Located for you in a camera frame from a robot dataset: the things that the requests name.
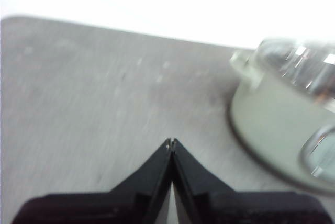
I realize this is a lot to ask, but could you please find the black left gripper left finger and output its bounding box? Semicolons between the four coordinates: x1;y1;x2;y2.
12;137;174;224

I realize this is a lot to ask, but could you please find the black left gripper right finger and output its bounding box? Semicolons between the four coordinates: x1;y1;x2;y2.
172;137;333;224

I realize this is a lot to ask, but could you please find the glass lid with green knob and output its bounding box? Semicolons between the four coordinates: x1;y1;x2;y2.
255;37;335;104

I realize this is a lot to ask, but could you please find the pale green electric pot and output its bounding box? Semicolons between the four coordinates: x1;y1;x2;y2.
227;48;335;196

